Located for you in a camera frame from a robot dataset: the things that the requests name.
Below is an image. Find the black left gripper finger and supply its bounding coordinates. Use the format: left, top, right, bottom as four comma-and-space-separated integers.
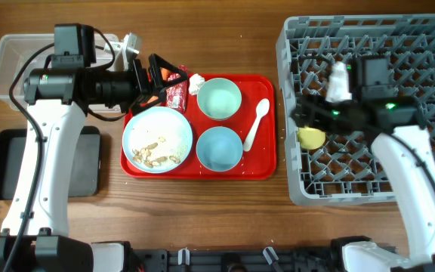
149, 54, 182, 82
147, 73, 189, 107

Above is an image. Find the green bowl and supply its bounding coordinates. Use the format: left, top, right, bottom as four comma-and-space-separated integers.
197, 78, 242, 121

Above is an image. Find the yellow plastic cup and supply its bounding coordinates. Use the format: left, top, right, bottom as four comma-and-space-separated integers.
297, 127, 326, 150

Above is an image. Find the light blue bowl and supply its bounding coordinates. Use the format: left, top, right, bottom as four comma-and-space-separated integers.
196, 126, 243, 172

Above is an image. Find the white plastic spoon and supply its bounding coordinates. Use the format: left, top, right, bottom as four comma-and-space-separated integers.
243, 98, 270, 152

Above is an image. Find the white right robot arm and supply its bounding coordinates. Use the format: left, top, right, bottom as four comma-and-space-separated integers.
290, 95, 435, 271

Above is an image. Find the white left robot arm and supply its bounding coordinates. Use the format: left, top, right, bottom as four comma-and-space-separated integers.
0, 54, 174, 271

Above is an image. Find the grey dishwasher rack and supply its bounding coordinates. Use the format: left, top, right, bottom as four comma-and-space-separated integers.
276, 14, 435, 206

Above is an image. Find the orange carrot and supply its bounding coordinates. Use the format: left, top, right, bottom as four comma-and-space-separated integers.
147, 68, 171, 104

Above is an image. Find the crumpled white tissue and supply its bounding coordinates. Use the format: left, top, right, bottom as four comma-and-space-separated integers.
188, 73, 205, 95

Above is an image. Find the red snack wrapper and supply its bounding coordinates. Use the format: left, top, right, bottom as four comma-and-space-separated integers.
166, 79, 189, 114

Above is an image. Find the light blue plate with scraps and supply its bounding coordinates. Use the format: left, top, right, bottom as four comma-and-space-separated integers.
122, 107, 193, 175

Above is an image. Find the clear plastic bin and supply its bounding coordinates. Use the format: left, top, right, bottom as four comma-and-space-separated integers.
0, 33, 142, 110

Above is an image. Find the black plastic bin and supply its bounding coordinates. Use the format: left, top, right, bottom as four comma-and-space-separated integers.
0, 126, 101, 200

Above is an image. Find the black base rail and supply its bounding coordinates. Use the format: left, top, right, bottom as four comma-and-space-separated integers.
134, 247, 340, 272

